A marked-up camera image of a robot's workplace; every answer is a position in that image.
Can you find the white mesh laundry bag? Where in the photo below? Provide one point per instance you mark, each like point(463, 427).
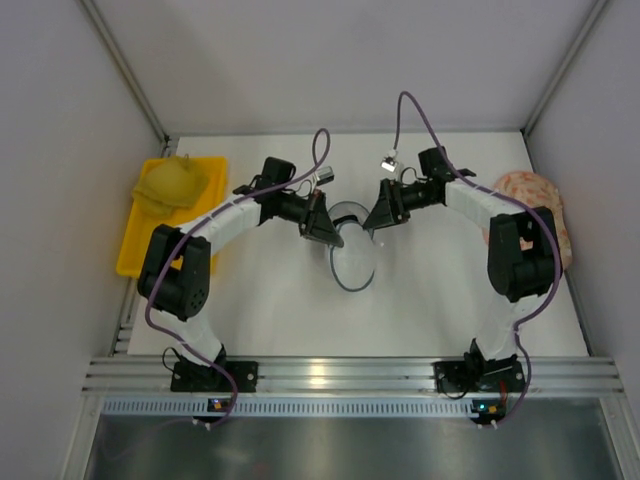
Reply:
point(353, 265)

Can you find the pink patterned bra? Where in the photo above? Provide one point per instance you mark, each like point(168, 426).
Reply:
point(536, 191)

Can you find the yellow bra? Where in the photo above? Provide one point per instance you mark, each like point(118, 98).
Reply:
point(175, 183)

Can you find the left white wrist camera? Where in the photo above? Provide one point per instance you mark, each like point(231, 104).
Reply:
point(323, 175)

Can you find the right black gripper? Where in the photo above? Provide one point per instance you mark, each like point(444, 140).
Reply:
point(391, 201)

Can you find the perforated cable duct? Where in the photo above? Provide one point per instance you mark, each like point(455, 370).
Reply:
point(294, 407)

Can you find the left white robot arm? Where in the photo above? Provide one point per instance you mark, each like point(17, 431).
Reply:
point(176, 273)

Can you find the yellow plastic tray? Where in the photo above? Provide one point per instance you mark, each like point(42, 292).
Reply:
point(151, 243)

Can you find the aluminium mounting rail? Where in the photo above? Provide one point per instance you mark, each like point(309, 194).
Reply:
point(561, 377)

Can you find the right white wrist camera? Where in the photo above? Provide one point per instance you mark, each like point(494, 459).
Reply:
point(392, 165)

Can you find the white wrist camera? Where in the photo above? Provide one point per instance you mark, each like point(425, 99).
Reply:
point(392, 165)
point(323, 175)

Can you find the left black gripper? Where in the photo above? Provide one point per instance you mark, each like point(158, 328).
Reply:
point(310, 215)

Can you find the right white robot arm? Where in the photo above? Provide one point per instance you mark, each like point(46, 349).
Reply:
point(524, 259)

